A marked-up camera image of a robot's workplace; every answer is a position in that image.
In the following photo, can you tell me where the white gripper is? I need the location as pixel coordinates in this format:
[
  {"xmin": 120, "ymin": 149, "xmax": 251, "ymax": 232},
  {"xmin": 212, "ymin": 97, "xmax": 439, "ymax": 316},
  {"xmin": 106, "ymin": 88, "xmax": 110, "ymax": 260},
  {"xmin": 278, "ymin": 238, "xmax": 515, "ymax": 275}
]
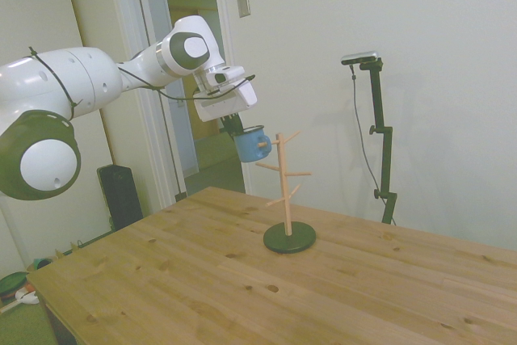
[{"xmin": 192, "ymin": 79, "xmax": 259, "ymax": 137}]

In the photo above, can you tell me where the blue enamel mug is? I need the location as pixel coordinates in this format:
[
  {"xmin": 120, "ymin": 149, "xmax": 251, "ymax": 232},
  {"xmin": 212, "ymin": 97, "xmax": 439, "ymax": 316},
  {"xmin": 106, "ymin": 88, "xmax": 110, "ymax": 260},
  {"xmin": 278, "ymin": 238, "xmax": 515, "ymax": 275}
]
[{"xmin": 233, "ymin": 124, "xmax": 273, "ymax": 165}]

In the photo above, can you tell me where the wooden mug tree black base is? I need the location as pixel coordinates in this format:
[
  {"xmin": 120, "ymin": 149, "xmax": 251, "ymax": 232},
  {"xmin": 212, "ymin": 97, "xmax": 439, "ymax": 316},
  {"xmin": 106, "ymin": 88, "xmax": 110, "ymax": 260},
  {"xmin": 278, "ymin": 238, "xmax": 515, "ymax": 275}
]
[{"xmin": 255, "ymin": 130, "xmax": 317, "ymax": 255}]

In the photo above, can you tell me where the wooden hallway door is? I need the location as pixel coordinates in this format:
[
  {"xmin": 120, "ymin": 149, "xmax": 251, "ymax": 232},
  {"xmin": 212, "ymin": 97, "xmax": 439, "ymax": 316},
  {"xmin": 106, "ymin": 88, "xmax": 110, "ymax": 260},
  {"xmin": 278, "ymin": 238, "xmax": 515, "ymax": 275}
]
[{"xmin": 169, "ymin": 8, "xmax": 222, "ymax": 141}]

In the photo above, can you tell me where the white open door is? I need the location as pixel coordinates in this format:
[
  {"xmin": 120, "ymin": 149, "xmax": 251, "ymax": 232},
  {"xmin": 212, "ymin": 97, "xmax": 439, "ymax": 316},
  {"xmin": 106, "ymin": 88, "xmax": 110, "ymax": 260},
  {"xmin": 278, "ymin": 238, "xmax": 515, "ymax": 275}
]
[{"xmin": 158, "ymin": 0, "xmax": 200, "ymax": 179}]

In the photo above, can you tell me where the black speaker box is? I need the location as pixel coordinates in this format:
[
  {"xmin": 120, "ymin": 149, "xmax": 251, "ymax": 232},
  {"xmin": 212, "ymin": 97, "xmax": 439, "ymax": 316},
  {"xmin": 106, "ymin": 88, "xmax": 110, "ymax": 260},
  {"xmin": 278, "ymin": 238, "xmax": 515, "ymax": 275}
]
[{"xmin": 96, "ymin": 163, "xmax": 144, "ymax": 232}]

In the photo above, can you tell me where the white orange floor object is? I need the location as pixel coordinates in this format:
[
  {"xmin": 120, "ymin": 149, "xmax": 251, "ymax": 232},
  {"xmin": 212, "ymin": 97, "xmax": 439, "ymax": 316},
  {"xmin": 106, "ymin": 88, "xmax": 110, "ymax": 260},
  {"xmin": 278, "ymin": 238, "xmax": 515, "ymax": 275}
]
[{"xmin": 14, "ymin": 287, "xmax": 40, "ymax": 306}]

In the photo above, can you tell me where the green bowl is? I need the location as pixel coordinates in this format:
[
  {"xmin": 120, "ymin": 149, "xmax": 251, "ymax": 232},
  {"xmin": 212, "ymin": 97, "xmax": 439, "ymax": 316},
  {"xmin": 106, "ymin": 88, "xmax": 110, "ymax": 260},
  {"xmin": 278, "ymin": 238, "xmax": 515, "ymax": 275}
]
[{"xmin": 0, "ymin": 271, "xmax": 28, "ymax": 301}]

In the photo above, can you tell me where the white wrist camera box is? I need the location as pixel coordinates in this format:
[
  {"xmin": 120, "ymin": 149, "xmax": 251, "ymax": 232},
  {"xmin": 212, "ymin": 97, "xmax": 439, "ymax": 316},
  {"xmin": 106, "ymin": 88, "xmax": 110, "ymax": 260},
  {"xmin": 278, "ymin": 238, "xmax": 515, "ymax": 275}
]
[{"xmin": 204, "ymin": 65, "xmax": 246, "ymax": 89}]

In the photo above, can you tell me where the grey exterior camera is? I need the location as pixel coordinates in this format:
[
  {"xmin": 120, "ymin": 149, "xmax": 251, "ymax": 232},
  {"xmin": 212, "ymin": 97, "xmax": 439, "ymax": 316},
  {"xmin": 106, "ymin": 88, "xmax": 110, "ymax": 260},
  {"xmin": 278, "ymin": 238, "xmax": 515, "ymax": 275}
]
[{"xmin": 341, "ymin": 50, "xmax": 381, "ymax": 67}]

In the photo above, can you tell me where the black camera stand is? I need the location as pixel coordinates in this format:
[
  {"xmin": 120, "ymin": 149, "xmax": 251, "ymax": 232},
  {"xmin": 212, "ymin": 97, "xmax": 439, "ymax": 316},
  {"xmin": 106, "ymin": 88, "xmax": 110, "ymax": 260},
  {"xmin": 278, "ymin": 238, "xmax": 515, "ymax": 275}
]
[{"xmin": 359, "ymin": 57, "xmax": 398, "ymax": 225}]

